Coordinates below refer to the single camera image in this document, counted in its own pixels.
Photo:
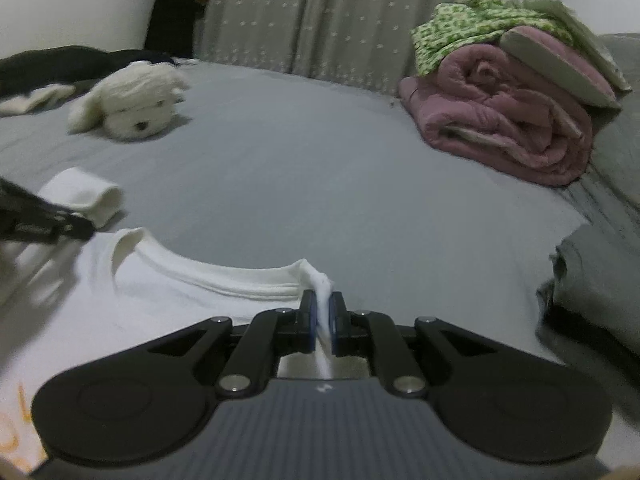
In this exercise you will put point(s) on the pink and grey pillows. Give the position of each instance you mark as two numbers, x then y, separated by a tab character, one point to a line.
590	45

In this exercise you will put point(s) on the white sock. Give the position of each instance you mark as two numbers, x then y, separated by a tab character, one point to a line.
35	100

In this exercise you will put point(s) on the black cloth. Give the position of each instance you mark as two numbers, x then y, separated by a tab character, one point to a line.
50	65

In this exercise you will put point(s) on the pink folded quilt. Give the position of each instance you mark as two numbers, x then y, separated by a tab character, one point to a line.
490	110

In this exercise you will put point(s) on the white long-sleeve printed shirt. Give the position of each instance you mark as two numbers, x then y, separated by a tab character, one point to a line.
150	320

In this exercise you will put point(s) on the grey star-patterned curtain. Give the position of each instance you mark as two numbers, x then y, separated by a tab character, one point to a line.
325	20

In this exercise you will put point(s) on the white plush dog toy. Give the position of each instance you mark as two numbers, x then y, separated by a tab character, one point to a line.
135	100

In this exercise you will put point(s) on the grey bed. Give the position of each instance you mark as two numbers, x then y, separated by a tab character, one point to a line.
300	170

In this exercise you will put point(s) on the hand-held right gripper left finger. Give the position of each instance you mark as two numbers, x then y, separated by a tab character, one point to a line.
312	317

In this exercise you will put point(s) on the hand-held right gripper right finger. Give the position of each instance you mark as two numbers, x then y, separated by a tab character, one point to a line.
336	320

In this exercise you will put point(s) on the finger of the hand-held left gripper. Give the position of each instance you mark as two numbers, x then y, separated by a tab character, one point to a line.
45	220

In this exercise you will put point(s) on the green patterned cloth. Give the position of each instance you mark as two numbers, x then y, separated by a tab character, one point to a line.
450	30

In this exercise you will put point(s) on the grey quilted headboard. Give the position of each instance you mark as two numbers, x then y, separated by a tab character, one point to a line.
620	150

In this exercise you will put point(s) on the black folded garment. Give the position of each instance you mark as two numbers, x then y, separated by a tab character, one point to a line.
600	332

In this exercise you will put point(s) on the black hanging garment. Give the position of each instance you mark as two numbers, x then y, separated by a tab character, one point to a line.
172	10

